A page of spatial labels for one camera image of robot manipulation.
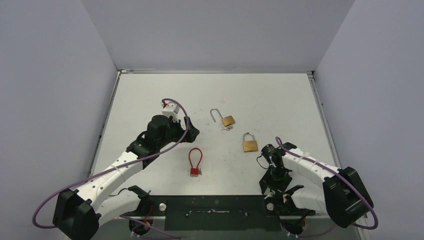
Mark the aluminium table edge rail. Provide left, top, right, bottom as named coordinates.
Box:
left=306, top=71, right=341, bottom=167

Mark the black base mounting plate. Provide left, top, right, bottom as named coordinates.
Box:
left=115, top=194, right=312, bottom=232

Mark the brass padlock with key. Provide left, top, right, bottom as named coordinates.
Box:
left=242, top=132, right=259, bottom=153

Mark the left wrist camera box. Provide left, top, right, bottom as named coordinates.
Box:
left=161, top=101, right=180, bottom=122

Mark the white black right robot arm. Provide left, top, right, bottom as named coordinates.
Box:
left=259, top=142, right=374, bottom=228

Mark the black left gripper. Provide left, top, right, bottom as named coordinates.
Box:
left=158, top=116, right=199, bottom=149

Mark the red cable padlock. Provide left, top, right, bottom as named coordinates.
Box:
left=188, top=147, right=203, bottom=177

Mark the brass padlock long shackle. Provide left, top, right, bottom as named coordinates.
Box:
left=209, top=108, right=236, bottom=127

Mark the small key bunch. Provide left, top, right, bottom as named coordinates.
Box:
left=221, top=125, right=234, bottom=131

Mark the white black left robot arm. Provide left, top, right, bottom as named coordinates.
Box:
left=52, top=115, right=200, bottom=240

